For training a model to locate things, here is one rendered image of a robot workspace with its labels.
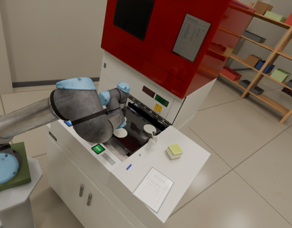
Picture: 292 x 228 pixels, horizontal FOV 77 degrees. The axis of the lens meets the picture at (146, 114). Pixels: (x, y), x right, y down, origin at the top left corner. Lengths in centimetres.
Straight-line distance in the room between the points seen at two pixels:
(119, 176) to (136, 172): 10
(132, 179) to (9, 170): 53
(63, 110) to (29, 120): 14
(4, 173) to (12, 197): 27
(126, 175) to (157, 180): 17
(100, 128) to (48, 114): 18
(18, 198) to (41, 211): 87
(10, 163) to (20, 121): 19
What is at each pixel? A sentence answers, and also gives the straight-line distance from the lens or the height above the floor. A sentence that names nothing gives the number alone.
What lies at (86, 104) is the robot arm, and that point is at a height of 142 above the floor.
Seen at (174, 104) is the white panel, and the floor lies 114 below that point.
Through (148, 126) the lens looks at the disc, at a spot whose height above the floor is 90.
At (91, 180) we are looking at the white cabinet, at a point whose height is 73.
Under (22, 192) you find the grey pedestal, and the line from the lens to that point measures 113.
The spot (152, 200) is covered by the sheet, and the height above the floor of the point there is 97.
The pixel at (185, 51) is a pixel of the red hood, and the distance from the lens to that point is 117.
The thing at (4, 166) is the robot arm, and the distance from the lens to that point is 87.
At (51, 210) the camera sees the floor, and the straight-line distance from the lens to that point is 197.
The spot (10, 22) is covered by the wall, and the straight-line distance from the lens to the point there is 291.
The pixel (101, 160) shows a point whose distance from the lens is 104.
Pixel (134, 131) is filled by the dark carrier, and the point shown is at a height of 90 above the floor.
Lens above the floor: 179
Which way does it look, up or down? 36 degrees down
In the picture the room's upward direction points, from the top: 20 degrees clockwise
